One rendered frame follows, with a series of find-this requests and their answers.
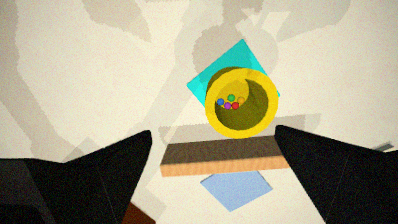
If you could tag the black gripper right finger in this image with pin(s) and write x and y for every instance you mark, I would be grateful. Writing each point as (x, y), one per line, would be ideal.
(347, 183)

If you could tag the small orange marble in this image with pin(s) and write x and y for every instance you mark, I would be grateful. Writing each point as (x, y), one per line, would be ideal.
(241, 100)

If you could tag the red marble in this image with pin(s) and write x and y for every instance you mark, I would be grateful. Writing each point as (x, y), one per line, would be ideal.
(235, 105)

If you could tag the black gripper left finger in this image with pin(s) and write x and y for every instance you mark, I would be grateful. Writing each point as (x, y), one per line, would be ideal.
(94, 189)

